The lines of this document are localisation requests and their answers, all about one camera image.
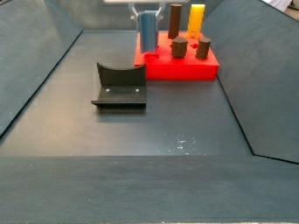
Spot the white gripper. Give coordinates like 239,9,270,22
103,0,190,22

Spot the grey-blue arch object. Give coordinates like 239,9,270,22
138,10,159,53

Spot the yellow arch block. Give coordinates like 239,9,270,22
187,4,206,39

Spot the tall brown cylinder peg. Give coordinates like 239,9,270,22
168,3,183,39

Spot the short brown pointed peg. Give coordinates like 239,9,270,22
172,36,188,59

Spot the short brown hexagonal peg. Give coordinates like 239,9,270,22
195,38,211,60

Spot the black curved holder stand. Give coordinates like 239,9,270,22
91,63,146,107

